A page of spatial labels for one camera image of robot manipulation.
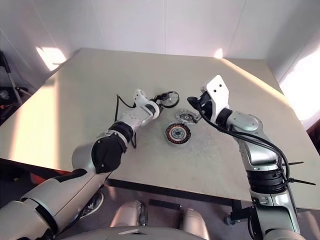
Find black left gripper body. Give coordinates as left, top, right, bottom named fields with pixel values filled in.
left=152, top=93, right=166, bottom=111

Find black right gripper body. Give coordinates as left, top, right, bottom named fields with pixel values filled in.
left=197, top=91, right=214, bottom=120

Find black spoked rotor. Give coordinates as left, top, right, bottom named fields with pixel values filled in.
left=159, top=90, right=181, bottom=109

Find silver motor lid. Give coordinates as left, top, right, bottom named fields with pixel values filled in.
left=175, top=107, right=201, bottom=125

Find motor housing with copper windings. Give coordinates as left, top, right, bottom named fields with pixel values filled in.
left=163, top=121, right=192, bottom=149

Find black crossbar under table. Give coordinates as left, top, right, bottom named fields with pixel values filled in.
left=148, top=198, right=183, bottom=210

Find black table leg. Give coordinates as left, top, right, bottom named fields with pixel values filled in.
left=229, top=198, right=243, bottom=224

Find dark brown furniture piece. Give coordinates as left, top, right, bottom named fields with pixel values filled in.
left=305, top=113, right=320, bottom=151

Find rounded silver robot leg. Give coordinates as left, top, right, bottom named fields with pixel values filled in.
left=109, top=199, right=146, bottom=229
left=178, top=208, right=210, bottom=240

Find dark sneaker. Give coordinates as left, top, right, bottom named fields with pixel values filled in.
left=79, top=192, right=105, bottom=221

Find black caster wheel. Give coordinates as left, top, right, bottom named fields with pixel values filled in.
left=223, top=214, right=236, bottom=226

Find grey robot chest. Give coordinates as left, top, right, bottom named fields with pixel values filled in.
left=53, top=225, right=201, bottom=240

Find red object under table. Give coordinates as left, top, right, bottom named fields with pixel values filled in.
left=29, top=171, right=74, bottom=185

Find grey metal stand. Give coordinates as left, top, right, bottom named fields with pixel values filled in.
left=0, top=51, right=23, bottom=105

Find dark clutter pile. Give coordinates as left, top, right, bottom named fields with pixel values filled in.
left=0, top=86, right=35, bottom=115

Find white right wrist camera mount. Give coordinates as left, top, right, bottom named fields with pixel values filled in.
left=200, top=74, right=231, bottom=124

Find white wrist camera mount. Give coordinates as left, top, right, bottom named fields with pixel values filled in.
left=200, top=74, right=231, bottom=124
left=133, top=89, right=161, bottom=120

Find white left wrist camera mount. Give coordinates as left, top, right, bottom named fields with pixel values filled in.
left=133, top=89, right=161, bottom=120

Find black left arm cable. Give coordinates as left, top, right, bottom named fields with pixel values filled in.
left=115, top=93, right=139, bottom=149

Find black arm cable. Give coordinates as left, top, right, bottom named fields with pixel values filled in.
left=115, top=93, right=139, bottom=149
left=196, top=103, right=291, bottom=186

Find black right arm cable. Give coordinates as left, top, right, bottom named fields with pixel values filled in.
left=196, top=103, right=291, bottom=186

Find black table frame rail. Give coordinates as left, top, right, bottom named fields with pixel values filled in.
left=106, top=177, right=251, bottom=201

